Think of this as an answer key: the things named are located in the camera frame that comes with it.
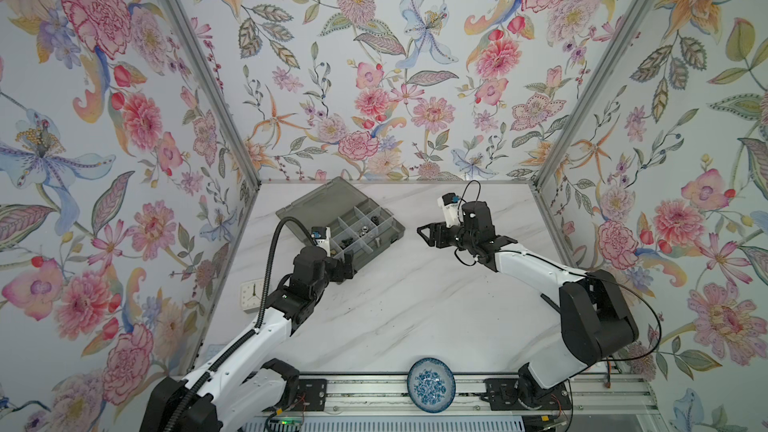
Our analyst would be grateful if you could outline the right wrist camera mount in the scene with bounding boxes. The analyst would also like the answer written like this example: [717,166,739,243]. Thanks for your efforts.
[437,192,462,227]

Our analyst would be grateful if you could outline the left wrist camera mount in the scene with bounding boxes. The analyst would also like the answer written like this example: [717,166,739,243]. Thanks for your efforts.
[311,226,331,255]

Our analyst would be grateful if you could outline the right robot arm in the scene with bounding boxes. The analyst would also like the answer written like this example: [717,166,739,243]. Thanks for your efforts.
[416,193,639,408]

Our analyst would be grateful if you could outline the blue white patterned plate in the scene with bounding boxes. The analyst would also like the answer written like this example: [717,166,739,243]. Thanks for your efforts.
[406,357,456,414]

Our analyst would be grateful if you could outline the grey plastic organizer box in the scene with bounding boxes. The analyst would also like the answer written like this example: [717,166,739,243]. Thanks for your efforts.
[276,177,405,271]

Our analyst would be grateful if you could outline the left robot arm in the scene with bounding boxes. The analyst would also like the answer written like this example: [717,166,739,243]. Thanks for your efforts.
[140,227,355,431]

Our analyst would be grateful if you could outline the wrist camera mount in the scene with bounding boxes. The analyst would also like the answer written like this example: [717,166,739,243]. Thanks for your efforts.
[311,226,331,255]
[437,192,462,227]

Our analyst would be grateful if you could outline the white square clock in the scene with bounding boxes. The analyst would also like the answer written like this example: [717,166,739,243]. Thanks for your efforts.
[239,279,264,313]

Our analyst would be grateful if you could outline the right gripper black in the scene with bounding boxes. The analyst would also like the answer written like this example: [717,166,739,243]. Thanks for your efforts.
[416,220,474,253]

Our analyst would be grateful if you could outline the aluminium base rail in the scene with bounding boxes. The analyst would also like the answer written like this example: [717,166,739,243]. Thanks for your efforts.
[146,374,661,418]

